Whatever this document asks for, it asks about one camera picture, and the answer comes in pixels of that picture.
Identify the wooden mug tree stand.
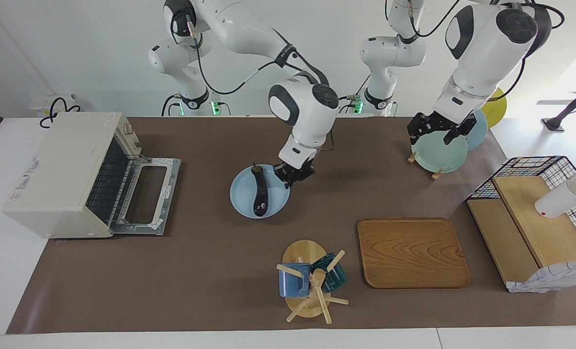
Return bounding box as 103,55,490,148
276,239,350,324

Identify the dark purple eggplant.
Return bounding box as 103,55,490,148
251,163,269,217

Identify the rectangular wooden tray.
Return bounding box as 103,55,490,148
357,218,471,289

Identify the black wire basket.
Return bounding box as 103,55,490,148
466,156,576,257

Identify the light blue racked plate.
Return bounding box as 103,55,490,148
465,109,488,150

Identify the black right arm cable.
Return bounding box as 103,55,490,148
171,12,329,96

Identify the white patterned cloth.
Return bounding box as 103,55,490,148
508,260,576,293

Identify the black desk stand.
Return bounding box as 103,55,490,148
541,79,576,132

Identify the brown table mat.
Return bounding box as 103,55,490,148
6,116,576,335

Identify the wooden plate rack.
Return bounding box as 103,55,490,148
407,150,443,181

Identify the yellow plate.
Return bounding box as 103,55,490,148
482,87,508,128

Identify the beige toaster oven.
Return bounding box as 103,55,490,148
3,112,182,239

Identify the white cup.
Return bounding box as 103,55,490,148
535,165,576,219

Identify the black power strip cable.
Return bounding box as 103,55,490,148
40,97,81,129

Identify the dark green mug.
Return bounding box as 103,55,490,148
311,252,348,293

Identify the pale green plate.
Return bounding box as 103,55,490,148
412,132,468,174

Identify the white power strip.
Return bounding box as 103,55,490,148
30,94,82,117

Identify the blue mug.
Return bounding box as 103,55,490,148
279,263,311,298

